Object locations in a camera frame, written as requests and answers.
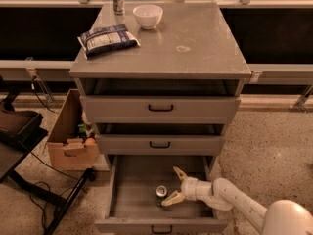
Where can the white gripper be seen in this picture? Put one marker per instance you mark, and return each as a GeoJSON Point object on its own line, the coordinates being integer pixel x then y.
{"type": "Point", "coordinates": [190, 188]}

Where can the green soda can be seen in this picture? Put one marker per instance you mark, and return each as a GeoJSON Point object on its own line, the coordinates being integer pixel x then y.
{"type": "Point", "coordinates": [161, 194]}

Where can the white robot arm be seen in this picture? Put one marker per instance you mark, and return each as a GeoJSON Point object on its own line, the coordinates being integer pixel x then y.
{"type": "Point", "coordinates": [283, 217]}

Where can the grey bottom drawer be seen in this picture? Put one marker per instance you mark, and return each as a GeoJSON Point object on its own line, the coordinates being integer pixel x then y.
{"type": "Point", "coordinates": [132, 206]}

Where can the grey drawer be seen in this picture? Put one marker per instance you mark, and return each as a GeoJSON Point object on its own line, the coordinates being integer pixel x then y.
{"type": "Point", "coordinates": [160, 144]}
{"type": "Point", "coordinates": [159, 109]}
{"type": "Point", "coordinates": [132, 206]}

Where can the grey middle drawer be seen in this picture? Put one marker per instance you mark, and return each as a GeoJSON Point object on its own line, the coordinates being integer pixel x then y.
{"type": "Point", "coordinates": [160, 144]}

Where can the grey drawer cabinet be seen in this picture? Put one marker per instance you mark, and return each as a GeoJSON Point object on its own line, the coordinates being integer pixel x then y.
{"type": "Point", "coordinates": [192, 52]}

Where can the grey top drawer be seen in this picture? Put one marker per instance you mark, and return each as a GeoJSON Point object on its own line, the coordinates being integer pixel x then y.
{"type": "Point", "coordinates": [159, 109]}

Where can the orange fruit in box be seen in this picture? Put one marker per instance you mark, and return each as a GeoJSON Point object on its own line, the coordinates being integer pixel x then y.
{"type": "Point", "coordinates": [89, 141]}

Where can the cardboard box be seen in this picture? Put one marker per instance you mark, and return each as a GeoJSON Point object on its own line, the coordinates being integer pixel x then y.
{"type": "Point", "coordinates": [66, 149]}

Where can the blue chip bag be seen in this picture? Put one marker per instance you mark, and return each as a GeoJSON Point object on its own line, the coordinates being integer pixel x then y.
{"type": "Point", "coordinates": [105, 39]}

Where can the black folding stand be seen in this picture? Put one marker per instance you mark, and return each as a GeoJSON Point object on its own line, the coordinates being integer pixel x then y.
{"type": "Point", "coordinates": [20, 133]}

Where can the white bowl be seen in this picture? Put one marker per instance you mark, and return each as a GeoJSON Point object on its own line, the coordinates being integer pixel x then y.
{"type": "Point", "coordinates": [148, 16]}

